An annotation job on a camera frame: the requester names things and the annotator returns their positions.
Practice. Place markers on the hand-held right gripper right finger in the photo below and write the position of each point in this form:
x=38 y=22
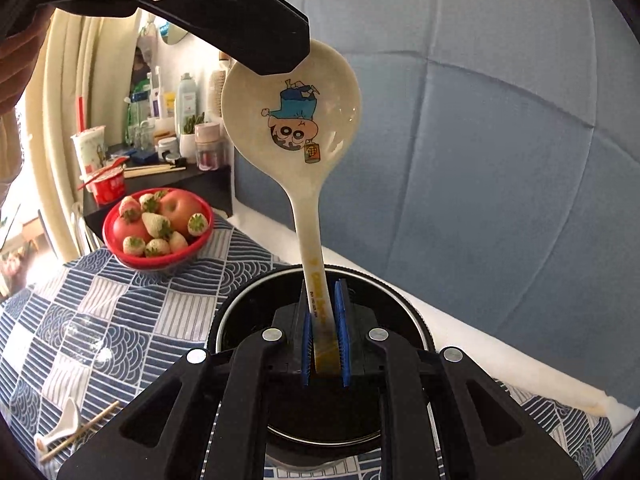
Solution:
x=342 y=340

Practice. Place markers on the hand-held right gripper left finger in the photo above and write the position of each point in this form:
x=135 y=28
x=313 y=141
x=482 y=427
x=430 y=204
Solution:
x=307 y=345

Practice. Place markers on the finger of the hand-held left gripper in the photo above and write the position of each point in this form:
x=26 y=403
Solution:
x=200 y=15

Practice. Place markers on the black utensil holder cup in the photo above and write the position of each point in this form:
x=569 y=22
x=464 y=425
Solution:
x=240 y=310

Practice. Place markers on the cartoon print ceramic spoon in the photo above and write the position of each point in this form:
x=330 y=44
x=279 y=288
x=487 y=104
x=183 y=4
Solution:
x=295 y=160

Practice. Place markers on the person's left hand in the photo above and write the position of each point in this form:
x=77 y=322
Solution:
x=25 y=55

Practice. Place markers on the hanging wooden brush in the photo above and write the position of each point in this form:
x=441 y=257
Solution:
x=216 y=85

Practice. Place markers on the pale blue spray bottle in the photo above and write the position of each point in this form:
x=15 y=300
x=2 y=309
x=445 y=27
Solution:
x=187 y=100

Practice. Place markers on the white bottle purple label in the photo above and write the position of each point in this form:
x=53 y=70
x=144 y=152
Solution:
x=157 y=97

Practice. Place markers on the yellow white tube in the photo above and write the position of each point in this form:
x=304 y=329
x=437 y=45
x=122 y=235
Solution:
x=170 y=106

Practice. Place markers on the green plastic bottle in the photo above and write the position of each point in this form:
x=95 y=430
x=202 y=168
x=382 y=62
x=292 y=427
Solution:
x=135 y=110

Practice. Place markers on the white pot with succulent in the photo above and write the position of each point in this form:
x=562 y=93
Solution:
x=187 y=145

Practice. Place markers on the small white jar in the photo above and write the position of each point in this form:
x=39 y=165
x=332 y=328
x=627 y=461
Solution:
x=167 y=150

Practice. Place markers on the pink lid glass jar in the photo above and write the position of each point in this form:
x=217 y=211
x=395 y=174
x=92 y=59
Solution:
x=209 y=155

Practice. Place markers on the blue flat box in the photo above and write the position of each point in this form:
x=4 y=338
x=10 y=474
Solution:
x=142 y=155

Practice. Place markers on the wooden chopstick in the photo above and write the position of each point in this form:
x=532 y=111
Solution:
x=95 y=420
x=150 y=173
x=85 y=432
x=150 y=167

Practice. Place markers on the red bowl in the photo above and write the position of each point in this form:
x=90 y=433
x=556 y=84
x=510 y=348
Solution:
x=165 y=260

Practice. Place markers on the cream curtain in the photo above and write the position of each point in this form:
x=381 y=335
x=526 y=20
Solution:
x=60 y=110

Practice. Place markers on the black side table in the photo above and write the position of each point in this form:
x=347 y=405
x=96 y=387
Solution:
x=210 y=185

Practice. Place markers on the blue patterned cloth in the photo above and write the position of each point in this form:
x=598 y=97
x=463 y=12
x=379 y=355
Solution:
x=125 y=320

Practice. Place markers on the red apple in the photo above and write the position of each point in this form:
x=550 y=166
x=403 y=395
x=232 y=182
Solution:
x=177 y=210

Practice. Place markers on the pile of white strawberries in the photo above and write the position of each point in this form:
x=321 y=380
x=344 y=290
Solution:
x=155 y=224

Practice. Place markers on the red yogurt tub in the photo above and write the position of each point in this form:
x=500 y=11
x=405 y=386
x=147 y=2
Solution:
x=107 y=187

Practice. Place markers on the red tomato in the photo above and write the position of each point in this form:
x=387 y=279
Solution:
x=127 y=230

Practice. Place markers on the blue padded headboard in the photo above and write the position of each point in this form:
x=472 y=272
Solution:
x=475 y=135

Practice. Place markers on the small white ceramic spoon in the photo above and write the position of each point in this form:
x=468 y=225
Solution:
x=67 y=417

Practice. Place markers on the round wall mirror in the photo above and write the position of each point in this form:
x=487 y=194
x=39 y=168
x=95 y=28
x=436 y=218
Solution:
x=172 y=32

